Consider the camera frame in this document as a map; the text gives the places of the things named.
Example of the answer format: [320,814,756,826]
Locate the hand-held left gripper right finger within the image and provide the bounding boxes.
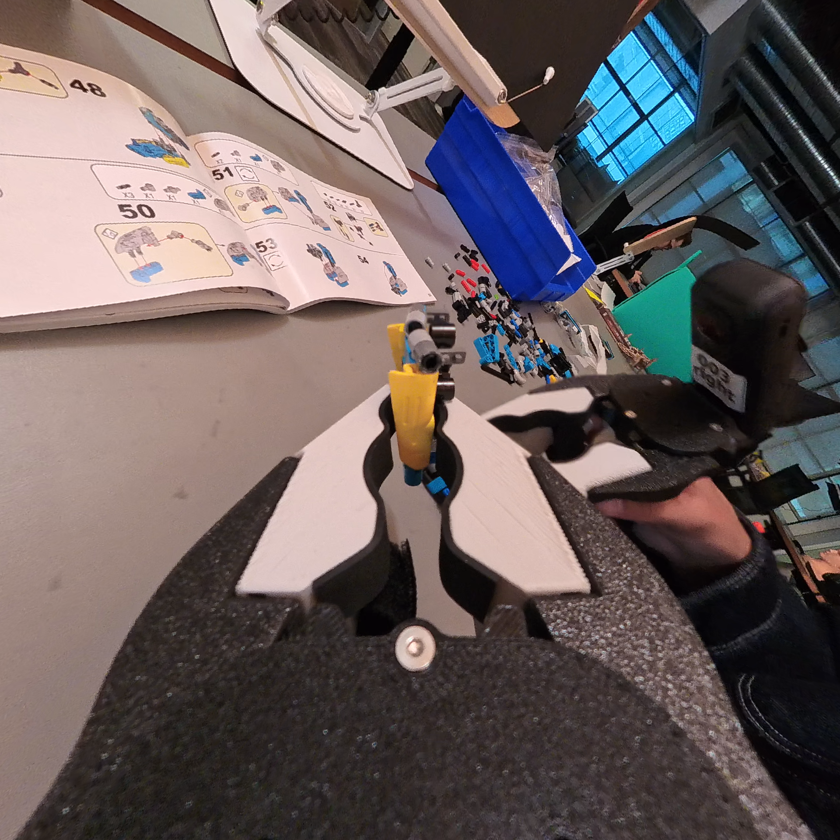
[437,398,592,601]

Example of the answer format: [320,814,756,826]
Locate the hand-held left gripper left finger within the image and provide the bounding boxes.
[237,389,395,609]

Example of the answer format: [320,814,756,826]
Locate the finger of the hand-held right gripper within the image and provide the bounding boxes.
[532,420,653,497]
[483,386,595,425]

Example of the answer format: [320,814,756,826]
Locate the blue yellow brick assembly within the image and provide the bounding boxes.
[385,309,460,500]

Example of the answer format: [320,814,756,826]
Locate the person's right forearm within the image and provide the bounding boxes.
[680,525,840,840]

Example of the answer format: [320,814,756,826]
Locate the grey desk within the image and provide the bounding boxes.
[0,0,631,840]

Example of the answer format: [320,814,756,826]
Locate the person's right hand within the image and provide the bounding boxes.
[591,476,756,592]

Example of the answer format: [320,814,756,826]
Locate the white paper bag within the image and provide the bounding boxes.
[571,322,611,375]

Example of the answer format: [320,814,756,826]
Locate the pile of small brick parts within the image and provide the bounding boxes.
[440,243,578,388]

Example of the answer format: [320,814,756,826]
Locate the wooden lattice model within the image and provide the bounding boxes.
[598,296,657,375]

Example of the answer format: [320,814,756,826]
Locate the green box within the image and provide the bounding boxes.
[611,252,703,382]

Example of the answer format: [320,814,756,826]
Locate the blue plastic bin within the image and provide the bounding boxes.
[424,95,598,305]

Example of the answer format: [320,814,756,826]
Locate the bags of brick parts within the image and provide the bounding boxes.
[499,129,585,270]

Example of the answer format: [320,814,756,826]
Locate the dark partition panel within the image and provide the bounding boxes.
[440,0,657,148]

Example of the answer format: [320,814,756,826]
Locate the building instruction booklet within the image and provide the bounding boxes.
[0,42,437,333]

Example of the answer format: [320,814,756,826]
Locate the white display stand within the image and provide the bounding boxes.
[210,0,454,191]

